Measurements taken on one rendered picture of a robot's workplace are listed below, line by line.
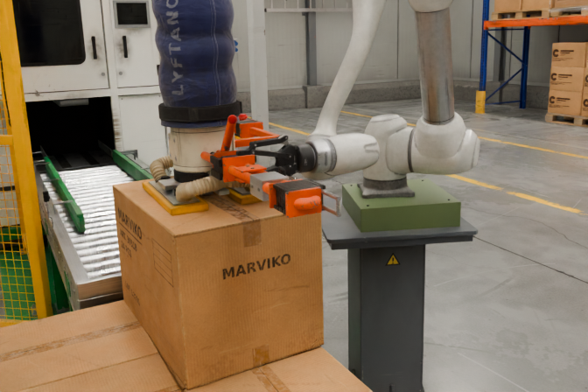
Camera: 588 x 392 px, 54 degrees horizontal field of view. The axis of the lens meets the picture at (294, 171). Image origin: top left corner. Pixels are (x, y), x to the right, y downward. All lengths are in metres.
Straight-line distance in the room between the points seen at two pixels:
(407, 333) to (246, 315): 0.85
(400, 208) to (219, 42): 0.81
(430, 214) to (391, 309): 0.39
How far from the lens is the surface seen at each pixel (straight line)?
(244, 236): 1.43
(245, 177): 1.29
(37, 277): 2.86
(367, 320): 2.14
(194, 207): 1.52
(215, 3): 1.56
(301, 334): 1.62
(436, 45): 1.80
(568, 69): 9.76
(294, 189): 1.09
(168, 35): 1.58
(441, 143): 1.92
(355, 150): 1.53
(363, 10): 1.70
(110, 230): 2.82
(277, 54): 11.82
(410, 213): 1.94
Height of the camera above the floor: 1.37
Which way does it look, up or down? 13 degrees down
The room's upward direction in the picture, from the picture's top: 2 degrees counter-clockwise
